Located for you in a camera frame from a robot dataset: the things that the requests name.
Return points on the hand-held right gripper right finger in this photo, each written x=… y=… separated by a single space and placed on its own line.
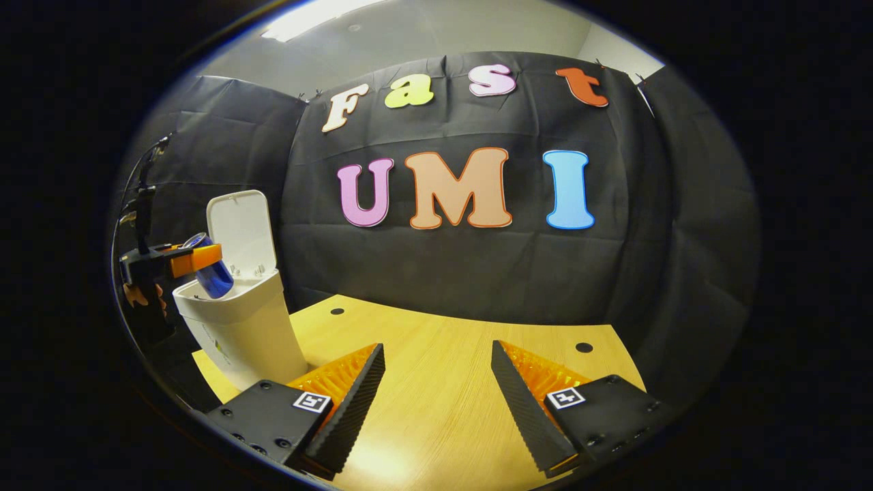
x=522 y=409

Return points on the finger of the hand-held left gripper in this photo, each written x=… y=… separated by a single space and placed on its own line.
x=198 y=259

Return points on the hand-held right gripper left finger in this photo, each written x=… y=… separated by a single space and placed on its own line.
x=358 y=409

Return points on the blue pop can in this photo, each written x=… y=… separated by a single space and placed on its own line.
x=217 y=281

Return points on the white desktop garbage bin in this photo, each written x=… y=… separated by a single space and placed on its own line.
x=252 y=334

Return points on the wooden desktop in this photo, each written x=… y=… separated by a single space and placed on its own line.
x=436 y=395

